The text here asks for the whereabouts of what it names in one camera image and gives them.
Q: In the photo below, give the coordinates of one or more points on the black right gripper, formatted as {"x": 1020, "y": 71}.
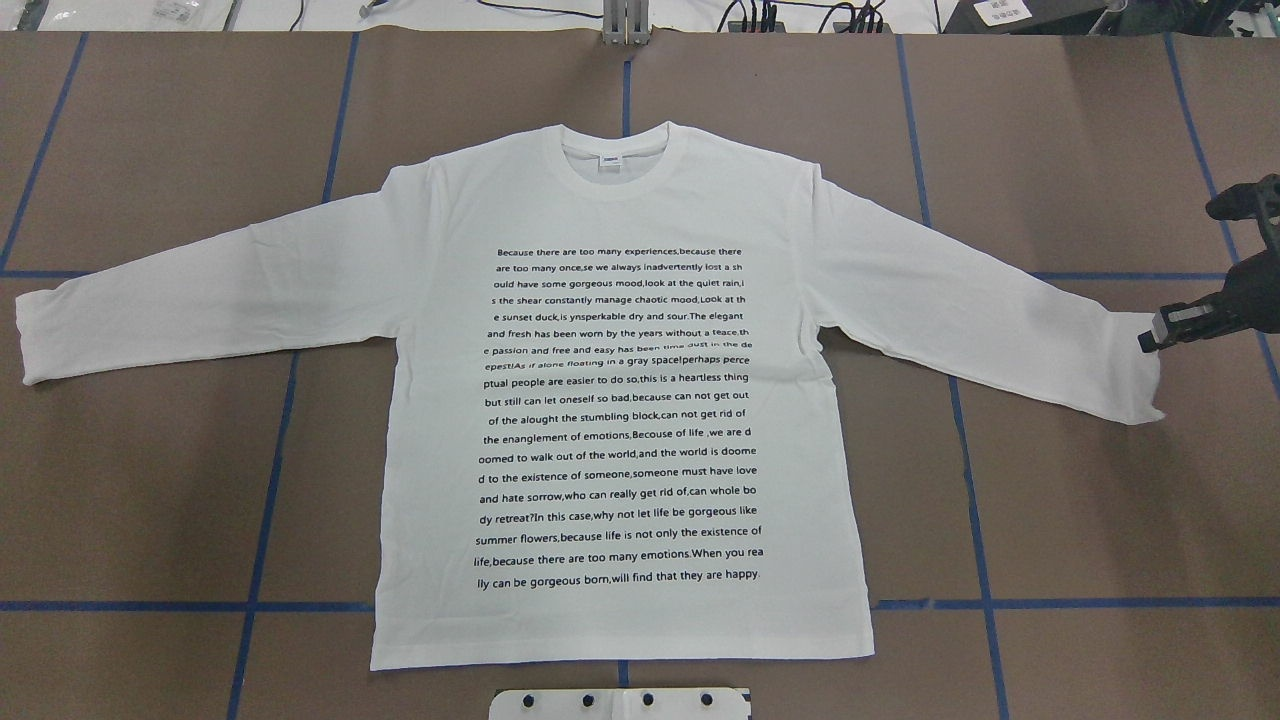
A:
{"x": 1252, "y": 297}

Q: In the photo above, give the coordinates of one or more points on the white long-sleeve printed shirt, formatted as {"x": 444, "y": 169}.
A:
{"x": 612, "y": 433}

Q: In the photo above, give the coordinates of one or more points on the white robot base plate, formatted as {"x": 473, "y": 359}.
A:
{"x": 623, "y": 703}

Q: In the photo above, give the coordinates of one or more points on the aluminium frame post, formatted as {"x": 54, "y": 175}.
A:
{"x": 626, "y": 22}

